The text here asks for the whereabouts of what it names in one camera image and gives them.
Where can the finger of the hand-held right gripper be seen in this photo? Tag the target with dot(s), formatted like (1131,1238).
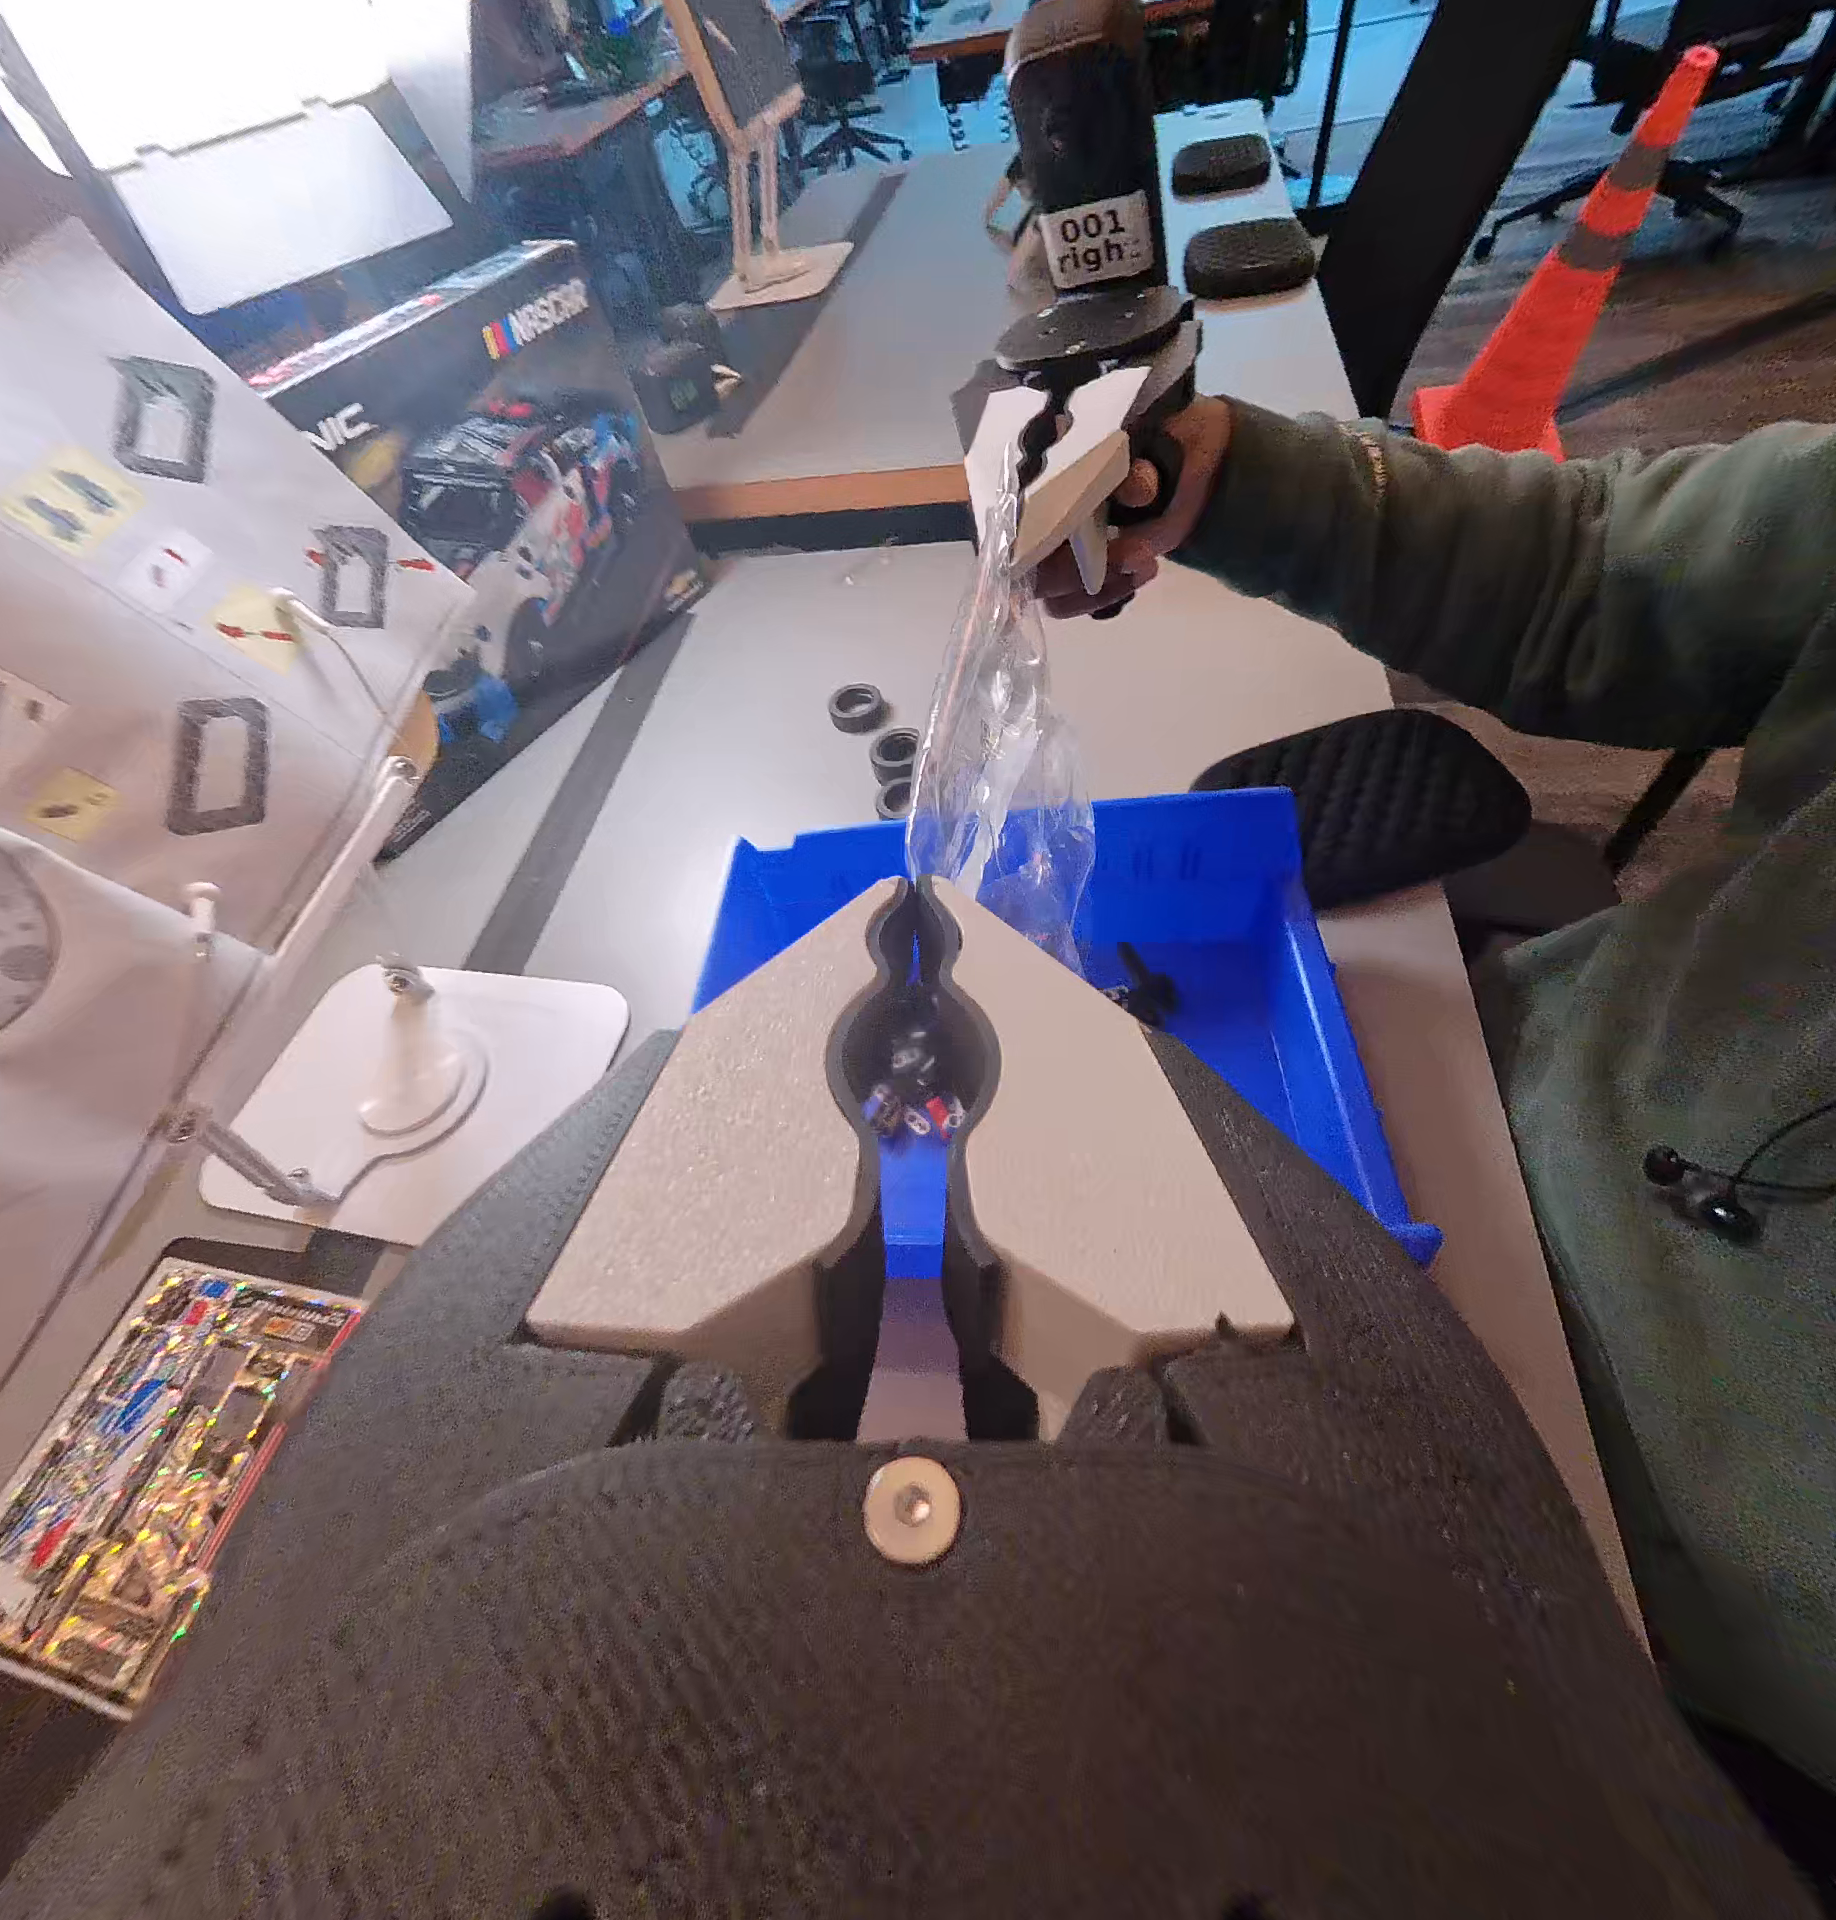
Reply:
(1082,464)
(997,481)

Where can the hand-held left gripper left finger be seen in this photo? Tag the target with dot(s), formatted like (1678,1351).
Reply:
(709,1185)

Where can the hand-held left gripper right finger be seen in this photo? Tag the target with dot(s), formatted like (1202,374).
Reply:
(1129,1185)

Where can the blue plastic bin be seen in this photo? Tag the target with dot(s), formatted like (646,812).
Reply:
(1248,960)

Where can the small clear plastic bag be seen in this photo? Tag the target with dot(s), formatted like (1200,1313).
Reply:
(993,751)

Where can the holographic sticker sheet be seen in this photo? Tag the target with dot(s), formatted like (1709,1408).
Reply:
(139,1484)

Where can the lego instruction booklet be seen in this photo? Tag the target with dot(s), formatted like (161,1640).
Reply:
(109,601)

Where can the person's right forearm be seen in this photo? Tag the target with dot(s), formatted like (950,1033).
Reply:
(1532,570)

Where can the lego set box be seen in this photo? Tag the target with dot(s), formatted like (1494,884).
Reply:
(529,451)

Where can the black oval armrest pad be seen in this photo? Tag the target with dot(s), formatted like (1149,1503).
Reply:
(1248,258)
(1220,163)

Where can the grey wood-edged table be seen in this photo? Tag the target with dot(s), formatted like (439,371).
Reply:
(858,390)

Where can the white book stand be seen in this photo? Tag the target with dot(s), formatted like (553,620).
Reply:
(452,1080)

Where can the plywood stand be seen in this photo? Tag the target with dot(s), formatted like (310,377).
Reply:
(761,151)

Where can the black mesh armrest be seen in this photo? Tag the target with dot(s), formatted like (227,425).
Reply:
(1382,795)

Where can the orange traffic cone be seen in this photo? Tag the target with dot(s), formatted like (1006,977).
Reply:
(1548,301)

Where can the person's green sweatshirt torso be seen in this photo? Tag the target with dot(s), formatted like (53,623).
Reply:
(1728,1275)

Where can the white lit panel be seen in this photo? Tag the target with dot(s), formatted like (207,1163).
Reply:
(259,165)

